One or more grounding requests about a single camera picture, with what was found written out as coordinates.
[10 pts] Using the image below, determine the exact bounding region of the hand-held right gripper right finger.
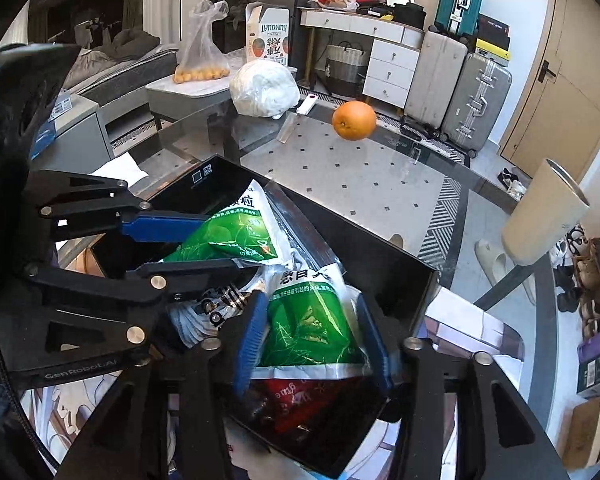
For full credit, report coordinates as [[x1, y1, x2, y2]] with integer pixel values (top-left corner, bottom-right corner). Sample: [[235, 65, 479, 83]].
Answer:
[[355, 291, 571, 480]]

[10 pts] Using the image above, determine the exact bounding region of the patterned floor rug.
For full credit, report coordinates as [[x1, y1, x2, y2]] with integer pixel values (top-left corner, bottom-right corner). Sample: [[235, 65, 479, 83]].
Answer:
[[300, 90, 473, 261]]

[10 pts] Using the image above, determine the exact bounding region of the black flat box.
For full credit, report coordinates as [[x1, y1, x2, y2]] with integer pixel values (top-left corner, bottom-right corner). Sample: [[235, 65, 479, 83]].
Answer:
[[476, 14, 512, 51]]

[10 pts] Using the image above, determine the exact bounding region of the clear bag of kumquats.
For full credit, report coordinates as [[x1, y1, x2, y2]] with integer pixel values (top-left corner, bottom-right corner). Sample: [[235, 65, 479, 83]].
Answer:
[[173, 0, 231, 86]]

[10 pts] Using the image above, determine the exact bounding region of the yellow and black box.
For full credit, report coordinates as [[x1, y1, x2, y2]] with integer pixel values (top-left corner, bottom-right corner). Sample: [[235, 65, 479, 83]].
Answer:
[[475, 40, 512, 67]]

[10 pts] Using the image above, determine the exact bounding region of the beige suitcase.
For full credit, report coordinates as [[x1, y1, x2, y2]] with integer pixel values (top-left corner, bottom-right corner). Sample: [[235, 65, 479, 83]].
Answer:
[[404, 30, 469, 130]]

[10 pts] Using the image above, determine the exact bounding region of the white plastic bag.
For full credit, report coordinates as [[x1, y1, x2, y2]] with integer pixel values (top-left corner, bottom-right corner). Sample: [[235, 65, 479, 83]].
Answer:
[[228, 59, 301, 119]]

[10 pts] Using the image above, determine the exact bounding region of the red snack packet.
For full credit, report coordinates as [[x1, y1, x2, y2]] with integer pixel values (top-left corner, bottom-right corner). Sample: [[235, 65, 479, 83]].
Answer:
[[259, 374, 378, 437]]

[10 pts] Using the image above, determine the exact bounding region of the grey nightstand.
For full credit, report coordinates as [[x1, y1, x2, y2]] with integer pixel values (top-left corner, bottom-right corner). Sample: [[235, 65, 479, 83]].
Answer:
[[30, 91, 112, 161]]

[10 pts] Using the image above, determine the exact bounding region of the white fruit carton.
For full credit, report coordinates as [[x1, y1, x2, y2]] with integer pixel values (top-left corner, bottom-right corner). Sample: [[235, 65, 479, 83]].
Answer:
[[244, 2, 291, 67]]

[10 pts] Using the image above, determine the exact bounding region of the blue packet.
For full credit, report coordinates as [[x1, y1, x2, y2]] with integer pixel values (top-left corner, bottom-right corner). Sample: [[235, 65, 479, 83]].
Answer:
[[32, 110, 66, 158]]

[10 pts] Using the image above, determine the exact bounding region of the clear bag of white cable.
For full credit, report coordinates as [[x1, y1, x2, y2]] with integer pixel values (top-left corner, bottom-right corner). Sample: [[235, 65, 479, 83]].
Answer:
[[169, 284, 261, 348]]

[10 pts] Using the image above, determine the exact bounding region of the white paper sheet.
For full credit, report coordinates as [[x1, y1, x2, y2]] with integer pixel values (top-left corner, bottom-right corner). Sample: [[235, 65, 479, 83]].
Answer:
[[87, 152, 150, 186]]

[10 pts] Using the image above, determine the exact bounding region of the white curtain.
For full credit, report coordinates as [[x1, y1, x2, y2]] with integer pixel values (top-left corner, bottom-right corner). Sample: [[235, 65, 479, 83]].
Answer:
[[142, 0, 206, 51]]

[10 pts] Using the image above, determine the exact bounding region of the silver suitcase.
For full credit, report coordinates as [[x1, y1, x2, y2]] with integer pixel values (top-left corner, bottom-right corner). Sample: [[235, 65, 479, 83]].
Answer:
[[440, 52, 513, 156]]

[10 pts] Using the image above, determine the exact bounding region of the green and white packet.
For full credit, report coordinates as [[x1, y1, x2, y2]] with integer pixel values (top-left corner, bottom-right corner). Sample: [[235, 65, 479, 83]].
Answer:
[[162, 179, 295, 267], [252, 260, 382, 382]]

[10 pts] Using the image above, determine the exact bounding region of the cream trash bin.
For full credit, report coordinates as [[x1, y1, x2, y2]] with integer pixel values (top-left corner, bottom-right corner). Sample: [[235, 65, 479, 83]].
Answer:
[[501, 158, 591, 267]]

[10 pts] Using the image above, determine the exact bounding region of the white side table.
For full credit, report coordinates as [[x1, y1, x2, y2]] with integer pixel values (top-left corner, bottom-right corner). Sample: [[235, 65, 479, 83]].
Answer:
[[145, 64, 297, 126]]

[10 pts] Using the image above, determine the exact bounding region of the bed with grey bedding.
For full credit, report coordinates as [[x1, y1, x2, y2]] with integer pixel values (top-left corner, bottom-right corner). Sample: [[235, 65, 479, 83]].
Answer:
[[62, 27, 181, 106]]

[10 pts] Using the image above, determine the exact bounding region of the black bag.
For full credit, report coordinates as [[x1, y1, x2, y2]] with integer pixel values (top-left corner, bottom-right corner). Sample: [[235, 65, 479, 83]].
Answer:
[[389, 2, 427, 31]]

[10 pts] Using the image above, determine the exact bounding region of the pile of shoes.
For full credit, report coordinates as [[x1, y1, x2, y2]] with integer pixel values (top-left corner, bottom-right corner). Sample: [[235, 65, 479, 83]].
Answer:
[[496, 167, 531, 201]]

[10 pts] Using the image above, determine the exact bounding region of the printed cartoon table mat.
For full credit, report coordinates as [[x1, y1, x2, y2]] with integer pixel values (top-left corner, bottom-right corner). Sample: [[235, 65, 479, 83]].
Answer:
[[20, 300, 526, 480]]

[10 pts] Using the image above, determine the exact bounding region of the wooden shoe rack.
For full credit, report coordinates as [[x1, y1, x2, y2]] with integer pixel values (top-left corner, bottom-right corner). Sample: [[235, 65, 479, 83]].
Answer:
[[555, 202, 600, 341]]

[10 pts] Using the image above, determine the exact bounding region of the cream slipper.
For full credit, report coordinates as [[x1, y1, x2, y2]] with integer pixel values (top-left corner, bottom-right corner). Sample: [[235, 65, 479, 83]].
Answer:
[[475, 239, 518, 288]]

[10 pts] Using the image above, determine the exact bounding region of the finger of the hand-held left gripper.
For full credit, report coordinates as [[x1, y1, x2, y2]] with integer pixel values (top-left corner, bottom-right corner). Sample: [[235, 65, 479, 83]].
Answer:
[[25, 258, 261, 358], [25, 170, 211, 242]]

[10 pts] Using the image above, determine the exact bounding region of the brown cardboard box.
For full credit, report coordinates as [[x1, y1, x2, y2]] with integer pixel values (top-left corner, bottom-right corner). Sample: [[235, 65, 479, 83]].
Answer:
[[562, 385, 600, 468]]

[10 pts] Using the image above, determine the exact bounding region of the white desk with drawers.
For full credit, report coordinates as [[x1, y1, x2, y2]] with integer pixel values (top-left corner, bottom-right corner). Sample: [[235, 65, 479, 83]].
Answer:
[[299, 7, 427, 107]]

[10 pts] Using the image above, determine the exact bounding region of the wicker basket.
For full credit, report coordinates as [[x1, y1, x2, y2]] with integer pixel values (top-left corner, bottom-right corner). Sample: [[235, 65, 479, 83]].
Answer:
[[324, 43, 371, 85]]

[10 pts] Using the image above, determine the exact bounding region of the tan door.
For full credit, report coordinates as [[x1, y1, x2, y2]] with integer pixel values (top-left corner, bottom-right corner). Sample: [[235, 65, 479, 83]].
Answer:
[[499, 0, 600, 182]]

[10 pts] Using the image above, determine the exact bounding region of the black cardboard box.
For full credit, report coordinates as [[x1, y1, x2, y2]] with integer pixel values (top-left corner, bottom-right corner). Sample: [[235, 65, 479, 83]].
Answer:
[[87, 155, 441, 479]]

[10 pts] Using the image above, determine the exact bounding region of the orange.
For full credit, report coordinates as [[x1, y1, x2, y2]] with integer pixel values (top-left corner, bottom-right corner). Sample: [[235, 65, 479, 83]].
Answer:
[[331, 100, 378, 142]]

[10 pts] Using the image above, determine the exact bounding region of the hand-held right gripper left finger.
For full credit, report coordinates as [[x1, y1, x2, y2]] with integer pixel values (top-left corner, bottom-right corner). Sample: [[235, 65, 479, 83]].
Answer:
[[55, 300, 271, 480]]

